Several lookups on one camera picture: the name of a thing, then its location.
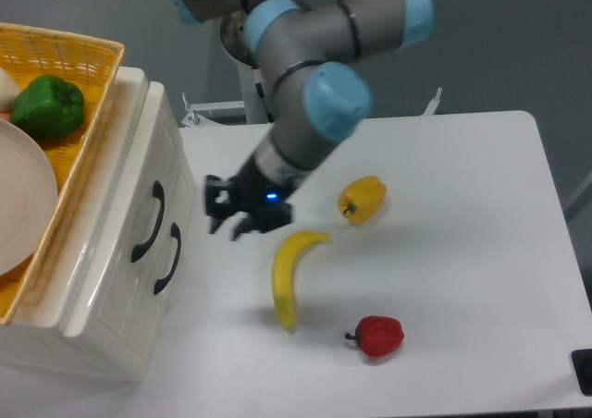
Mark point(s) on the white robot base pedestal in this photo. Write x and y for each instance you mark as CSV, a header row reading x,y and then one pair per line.
x,y
255,92

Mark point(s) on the green bell pepper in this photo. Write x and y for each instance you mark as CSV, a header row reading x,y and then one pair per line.
x,y
49,108

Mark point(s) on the white onion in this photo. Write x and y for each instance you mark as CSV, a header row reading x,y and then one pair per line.
x,y
9,91

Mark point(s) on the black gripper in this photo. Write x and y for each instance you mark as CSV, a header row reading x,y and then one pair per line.
x,y
263,201

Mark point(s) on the yellow bell pepper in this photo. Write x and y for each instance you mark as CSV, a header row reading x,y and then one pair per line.
x,y
361,199

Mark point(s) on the yellow banana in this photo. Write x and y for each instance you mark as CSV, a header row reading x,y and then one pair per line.
x,y
285,260

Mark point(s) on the white drawer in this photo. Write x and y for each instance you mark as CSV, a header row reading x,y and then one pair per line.
x,y
86,321
137,297

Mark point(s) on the black corner object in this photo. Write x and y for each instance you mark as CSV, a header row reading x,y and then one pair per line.
x,y
582,364

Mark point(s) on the red bell pepper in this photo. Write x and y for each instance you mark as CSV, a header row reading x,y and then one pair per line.
x,y
377,336

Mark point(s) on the white table bracket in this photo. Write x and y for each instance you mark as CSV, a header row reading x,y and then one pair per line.
x,y
433,104
212,114

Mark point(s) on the white lower drawer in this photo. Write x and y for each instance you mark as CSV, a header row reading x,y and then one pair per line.
x,y
137,297

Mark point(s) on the pink plate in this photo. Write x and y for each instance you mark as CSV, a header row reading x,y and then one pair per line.
x,y
28,195

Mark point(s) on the white top drawer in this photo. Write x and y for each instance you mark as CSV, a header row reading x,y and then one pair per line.
x,y
86,321

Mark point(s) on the white drawer cabinet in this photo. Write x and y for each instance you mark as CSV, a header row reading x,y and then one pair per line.
x,y
36,336

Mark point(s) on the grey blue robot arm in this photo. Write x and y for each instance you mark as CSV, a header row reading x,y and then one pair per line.
x,y
318,100

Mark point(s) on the white table bracket right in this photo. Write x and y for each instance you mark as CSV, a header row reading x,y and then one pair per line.
x,y
433,104

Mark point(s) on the yellow wicker basket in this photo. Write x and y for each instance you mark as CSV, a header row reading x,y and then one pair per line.
x,y
66,79

